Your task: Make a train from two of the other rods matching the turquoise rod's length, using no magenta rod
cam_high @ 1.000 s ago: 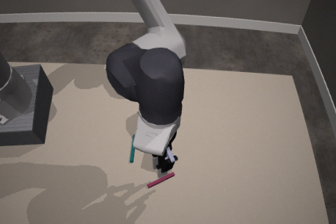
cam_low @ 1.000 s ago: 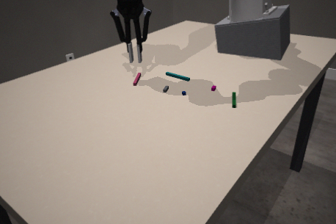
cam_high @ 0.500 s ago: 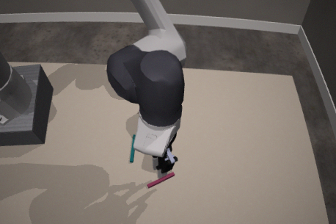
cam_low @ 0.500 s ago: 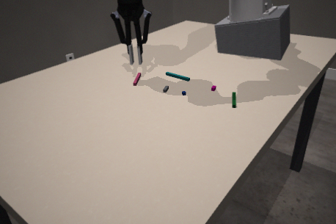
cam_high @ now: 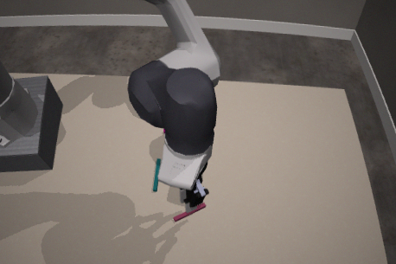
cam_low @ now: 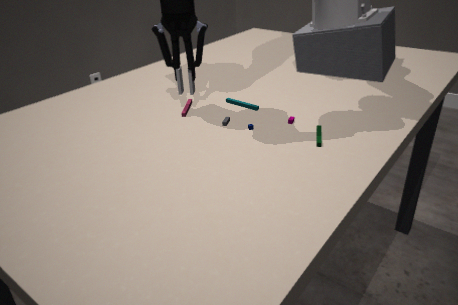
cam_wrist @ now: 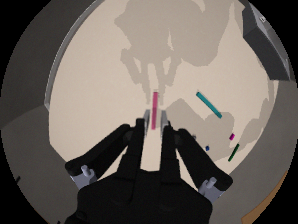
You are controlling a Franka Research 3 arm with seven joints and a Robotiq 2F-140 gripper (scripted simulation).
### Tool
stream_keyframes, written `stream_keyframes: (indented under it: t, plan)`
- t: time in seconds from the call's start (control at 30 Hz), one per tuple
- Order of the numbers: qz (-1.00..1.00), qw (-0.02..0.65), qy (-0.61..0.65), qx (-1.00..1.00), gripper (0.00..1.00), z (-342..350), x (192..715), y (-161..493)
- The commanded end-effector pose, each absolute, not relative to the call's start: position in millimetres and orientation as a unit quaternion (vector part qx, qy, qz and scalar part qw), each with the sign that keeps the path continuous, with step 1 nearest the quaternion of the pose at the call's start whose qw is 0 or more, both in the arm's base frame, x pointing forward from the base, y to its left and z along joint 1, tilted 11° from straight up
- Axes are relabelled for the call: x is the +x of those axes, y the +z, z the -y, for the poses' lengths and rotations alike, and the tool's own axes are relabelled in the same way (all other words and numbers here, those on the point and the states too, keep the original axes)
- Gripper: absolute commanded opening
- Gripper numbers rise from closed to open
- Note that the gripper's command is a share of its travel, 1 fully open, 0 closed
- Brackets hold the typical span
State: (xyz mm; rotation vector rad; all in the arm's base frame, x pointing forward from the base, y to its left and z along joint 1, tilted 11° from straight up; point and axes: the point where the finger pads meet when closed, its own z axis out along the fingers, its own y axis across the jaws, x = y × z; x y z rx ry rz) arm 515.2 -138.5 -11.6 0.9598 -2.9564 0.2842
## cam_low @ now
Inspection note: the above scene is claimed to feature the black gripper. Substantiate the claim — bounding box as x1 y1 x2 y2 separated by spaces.
152 0 208 95

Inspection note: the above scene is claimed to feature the pink rod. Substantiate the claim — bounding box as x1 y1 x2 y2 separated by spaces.
181 99 192 117

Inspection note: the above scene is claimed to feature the turquoise rod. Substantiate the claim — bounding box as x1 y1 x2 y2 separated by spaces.
226 98 259 111

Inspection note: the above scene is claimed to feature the dark green rod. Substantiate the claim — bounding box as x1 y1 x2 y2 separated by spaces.
317 125 322 147

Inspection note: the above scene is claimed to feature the grey rod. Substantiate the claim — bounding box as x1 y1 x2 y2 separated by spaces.
222 117 230 126

